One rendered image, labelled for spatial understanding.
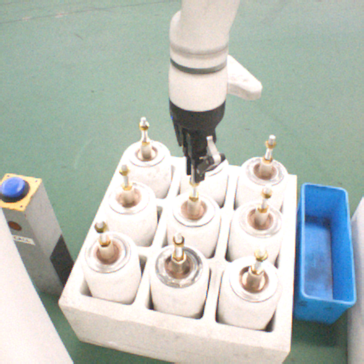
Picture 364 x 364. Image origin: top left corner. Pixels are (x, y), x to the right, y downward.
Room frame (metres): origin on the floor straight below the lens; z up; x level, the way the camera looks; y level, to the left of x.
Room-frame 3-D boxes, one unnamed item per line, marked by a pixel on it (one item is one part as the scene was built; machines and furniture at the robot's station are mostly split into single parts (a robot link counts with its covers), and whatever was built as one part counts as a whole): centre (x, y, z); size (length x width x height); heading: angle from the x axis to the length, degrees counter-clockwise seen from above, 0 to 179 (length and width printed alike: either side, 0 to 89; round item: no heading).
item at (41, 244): (0.41, 0.28, 0.16); 0.07 x 0.07 x 0.31; 78
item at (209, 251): (0.42, -0.02, 0.16); 0.10 x 0.10 x 0.18
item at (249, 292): (0.29, -0.11, 0.25); 0.08 x 0.08 x 0.01
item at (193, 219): (0.42, -0.02, 0.25); 0.08 x 0.08 x 0.01
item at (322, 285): (0.45, -0.31, 0.06); 0.30 x 0.11 x 0.12; 168
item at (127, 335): (0.43, -0.02, 0.09); 0.39 x 0.39 x 0.18; 78
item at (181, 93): (0.43, -0.04, 0.53); 0.11 x 0.09 x 0.06; 116
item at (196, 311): (0.31, 0.00, 0.16); 0.10 x 0.10 x 0.18
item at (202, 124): (0.43, -0.02, 0.45); 0.08 x 0.08 x 0.09
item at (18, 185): (0.41, 0.28, 0.32); 0.04 x 0.04 x 0.02
